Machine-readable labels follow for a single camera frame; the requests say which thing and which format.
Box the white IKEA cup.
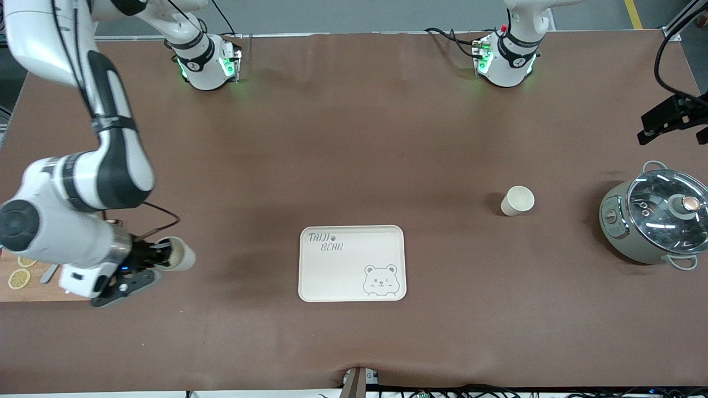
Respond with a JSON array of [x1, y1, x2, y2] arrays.
[[158, 236, 197, 273], [501, 186, 535, 217]]

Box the left arm base connector plate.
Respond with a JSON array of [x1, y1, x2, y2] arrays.
[[473, 34, 493, 75]]

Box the right arm base connector plate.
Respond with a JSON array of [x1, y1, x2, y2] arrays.
[[220, 34, 244, 83]]

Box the glass pot lid with knob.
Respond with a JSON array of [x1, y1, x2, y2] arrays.
[[628, 170, 708, 255]]

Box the wooden cutting board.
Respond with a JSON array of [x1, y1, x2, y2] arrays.
[[0, 219, 122, 302]]

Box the grey-green electric cooking pot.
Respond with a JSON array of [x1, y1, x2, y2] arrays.
[[599, 160, 708, 271]]

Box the white tray with bear print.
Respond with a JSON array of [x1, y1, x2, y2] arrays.
[[298, 224, 407, 303]]

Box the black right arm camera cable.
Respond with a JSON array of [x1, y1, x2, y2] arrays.
[[53, 0, 181, 241]]

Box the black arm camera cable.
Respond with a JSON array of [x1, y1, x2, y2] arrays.
[[53, 0, 181, 241], [654, 2, 708, 99]]

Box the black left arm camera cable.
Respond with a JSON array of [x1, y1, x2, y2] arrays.
[[654, 2, 708, 99]]

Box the aluminium frame profile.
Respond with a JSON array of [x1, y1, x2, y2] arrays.
[[663, 0, 708, 42]]

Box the black left base cables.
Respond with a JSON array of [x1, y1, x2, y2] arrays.
[[425, 27, 485, 59]]

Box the black right base cable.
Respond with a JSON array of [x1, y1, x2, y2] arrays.
[[210, 0, 245, 38]]

